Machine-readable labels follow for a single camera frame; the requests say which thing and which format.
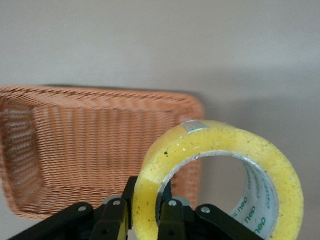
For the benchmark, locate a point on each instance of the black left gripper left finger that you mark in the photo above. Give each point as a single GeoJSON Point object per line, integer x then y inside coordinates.
{"type": "Point", "coordinates": [110, 220]}

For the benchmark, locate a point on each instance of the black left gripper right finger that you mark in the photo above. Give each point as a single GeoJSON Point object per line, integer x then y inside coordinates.
{"type": "Point", "coordinates": [180, 222]}

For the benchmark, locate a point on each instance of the brown wicker basket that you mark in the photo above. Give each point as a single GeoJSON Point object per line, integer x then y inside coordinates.
{"type": "Point", "coordinates": [87, 150]}

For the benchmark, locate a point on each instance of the yellow packing tape roll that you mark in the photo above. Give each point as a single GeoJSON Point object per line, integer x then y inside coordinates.
{"type": "Point", "coordinates": [225, 140]}

